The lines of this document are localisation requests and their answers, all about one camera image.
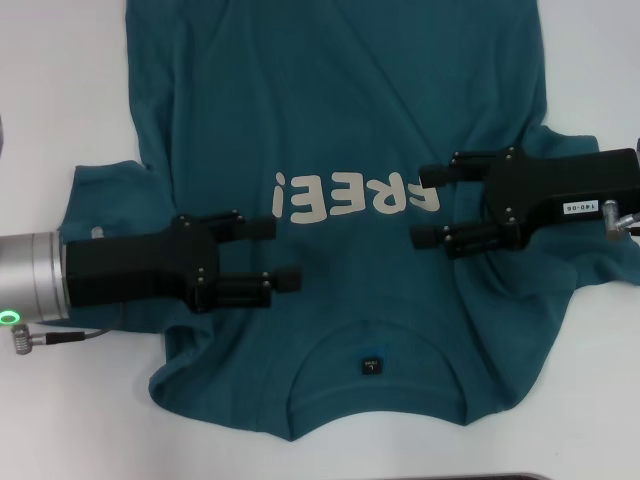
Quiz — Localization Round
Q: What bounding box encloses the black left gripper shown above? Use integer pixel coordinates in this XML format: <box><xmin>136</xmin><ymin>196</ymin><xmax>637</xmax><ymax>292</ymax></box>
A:
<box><xmin>63</xmin><ymin>209</ymin><xmax>304</xmax><ymax>316</ymax></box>

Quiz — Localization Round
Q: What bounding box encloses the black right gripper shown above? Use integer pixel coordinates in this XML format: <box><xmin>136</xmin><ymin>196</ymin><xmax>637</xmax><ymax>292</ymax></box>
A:
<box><xmin>408</xmin><ymin>147</ymin><xmax>640</xmax><ymax>262</ymax></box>

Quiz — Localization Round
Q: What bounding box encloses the teal blue printed t-shirt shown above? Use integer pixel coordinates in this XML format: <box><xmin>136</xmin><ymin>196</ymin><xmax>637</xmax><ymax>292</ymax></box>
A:
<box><xmin>58</xmin><ymin>0</ymin><xmax>640</xmax><ymax>430</ymax></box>

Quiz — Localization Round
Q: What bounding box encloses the right arm silver plug cable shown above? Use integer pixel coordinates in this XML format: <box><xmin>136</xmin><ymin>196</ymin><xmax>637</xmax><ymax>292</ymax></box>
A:
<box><xmin>602</xmin><ymin>198</ymin><xmax>640</xmax><ymax>245</ymax></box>

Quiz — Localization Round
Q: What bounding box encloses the left arm black plug cable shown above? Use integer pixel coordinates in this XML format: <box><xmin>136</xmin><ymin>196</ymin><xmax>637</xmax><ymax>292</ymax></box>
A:
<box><xmin>10</xmin><ymin>314</ymin><xmax>129</xmax><ymax>355</ymax></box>

